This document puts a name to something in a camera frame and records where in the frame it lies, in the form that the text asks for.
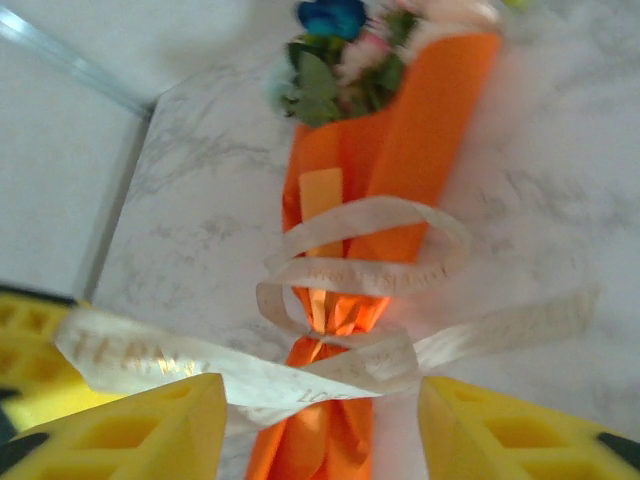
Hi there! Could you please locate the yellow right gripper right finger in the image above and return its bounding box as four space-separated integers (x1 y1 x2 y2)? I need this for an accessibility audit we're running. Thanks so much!
418 375 640 480

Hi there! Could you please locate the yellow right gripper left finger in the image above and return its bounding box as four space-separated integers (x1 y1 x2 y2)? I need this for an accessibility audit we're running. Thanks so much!
0 372 229 480

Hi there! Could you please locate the cream printed ribbon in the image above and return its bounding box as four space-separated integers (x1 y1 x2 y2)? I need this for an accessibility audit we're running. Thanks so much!
53 195 601 426

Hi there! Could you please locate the orange wrapping paper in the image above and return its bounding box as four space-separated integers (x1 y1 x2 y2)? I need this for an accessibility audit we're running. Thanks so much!
244 32 503 480

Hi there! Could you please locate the artificial flower bunch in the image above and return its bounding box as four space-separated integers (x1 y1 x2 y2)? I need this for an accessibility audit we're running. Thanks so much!
334 0 531 116

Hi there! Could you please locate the fake blue flower stem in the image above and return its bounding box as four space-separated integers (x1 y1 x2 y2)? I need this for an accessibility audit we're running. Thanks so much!
292 0 371 61

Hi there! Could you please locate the pale yellow tape strip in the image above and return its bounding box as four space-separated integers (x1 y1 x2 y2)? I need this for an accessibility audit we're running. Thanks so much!
298 168 345 259

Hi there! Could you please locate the aluminium table side rail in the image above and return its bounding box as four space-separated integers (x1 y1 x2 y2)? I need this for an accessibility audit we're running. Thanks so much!
79 99 157 301

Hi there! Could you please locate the aluminium corner post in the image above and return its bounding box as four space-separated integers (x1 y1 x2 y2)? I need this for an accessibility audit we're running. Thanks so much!
0 7 154 119

